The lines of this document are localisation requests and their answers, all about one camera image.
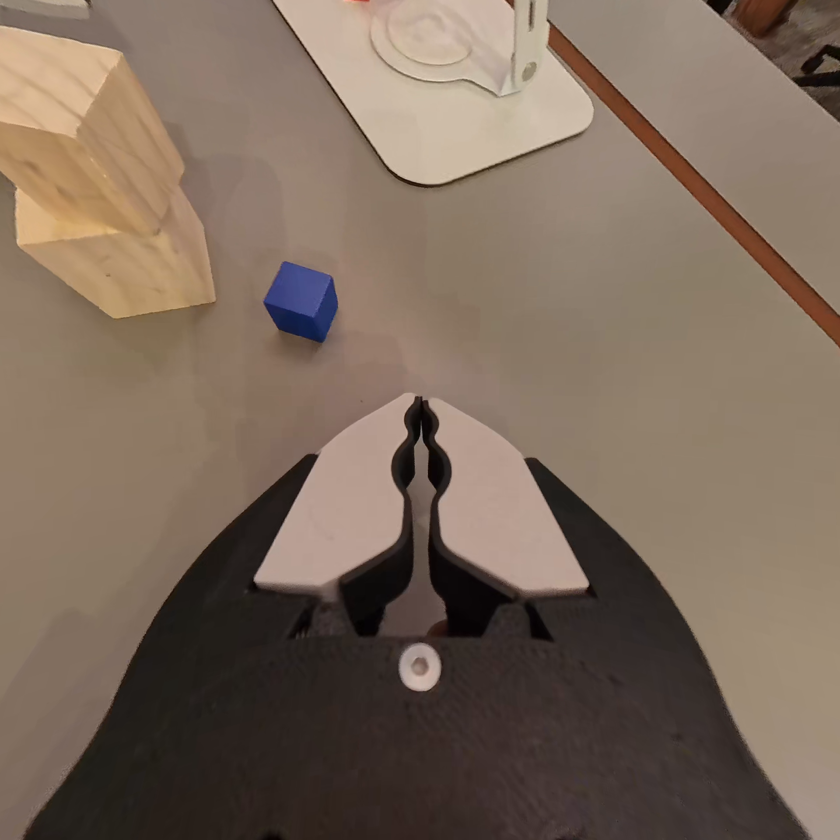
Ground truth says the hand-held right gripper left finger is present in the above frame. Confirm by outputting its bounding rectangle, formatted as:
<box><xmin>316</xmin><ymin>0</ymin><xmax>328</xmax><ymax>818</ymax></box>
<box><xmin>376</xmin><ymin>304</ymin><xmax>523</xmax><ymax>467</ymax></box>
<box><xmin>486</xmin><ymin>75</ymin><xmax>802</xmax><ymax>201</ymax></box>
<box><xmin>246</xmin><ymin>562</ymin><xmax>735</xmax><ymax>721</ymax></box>
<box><xmin>252</xmin><ymin>392</ymin><xmax>421</xmax><ymax>637</ymax></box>

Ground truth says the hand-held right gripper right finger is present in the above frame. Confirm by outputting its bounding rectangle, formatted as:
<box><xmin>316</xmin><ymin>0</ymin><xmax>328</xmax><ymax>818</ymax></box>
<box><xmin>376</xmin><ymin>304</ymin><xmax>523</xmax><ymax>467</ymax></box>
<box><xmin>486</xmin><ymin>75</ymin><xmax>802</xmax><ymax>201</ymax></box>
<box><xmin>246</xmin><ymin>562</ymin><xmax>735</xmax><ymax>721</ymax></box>
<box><xmin>420</xmin><ymin>394</ymin><xmax>590</xmax><ymax>637</ymax></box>

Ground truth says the small blue wooden cube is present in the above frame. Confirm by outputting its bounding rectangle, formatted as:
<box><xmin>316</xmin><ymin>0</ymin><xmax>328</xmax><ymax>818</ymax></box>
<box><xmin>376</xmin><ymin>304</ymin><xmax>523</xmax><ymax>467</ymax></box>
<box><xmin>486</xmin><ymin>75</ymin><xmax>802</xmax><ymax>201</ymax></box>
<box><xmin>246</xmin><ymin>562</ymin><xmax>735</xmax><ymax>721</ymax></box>
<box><xmin>263</xmin><ymin>261</ymin><xmax>340</xmax><ymax>344</ymax></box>

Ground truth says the large plain wooden cube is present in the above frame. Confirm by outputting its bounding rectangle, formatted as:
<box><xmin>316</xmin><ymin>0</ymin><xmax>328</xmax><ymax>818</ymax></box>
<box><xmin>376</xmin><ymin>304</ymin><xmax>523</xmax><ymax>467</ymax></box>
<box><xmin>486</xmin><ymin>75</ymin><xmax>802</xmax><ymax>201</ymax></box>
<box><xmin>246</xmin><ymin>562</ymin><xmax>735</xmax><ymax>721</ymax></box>
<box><xmin>14</xmin><ymin>187</ymin><xmax>217</xmax><ymax>320</ymax></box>
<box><xmin>0</xmin><ymin>26</ymin><xmax>185</xmax><ymax>236</ymax></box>

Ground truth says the black chair base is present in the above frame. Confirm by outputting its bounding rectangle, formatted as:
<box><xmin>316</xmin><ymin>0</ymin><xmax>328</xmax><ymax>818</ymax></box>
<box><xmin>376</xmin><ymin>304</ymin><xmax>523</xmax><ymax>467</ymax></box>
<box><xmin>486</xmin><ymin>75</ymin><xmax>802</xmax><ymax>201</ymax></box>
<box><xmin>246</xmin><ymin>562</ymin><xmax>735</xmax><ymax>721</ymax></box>
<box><xmin>791</xmin><ymin>42</ymin><xmax>840</xmax><ymax>89</ymax></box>

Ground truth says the brown wooden leg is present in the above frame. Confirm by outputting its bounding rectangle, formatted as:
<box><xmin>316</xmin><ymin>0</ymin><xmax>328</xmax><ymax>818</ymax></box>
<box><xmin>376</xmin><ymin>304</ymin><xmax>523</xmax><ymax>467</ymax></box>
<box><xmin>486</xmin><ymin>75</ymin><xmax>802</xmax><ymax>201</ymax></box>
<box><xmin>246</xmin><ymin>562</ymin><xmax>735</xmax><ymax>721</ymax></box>
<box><xmin>735</xmin><ymin>0</ymin><xmax>803</xmax><ymax>38</ymax></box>

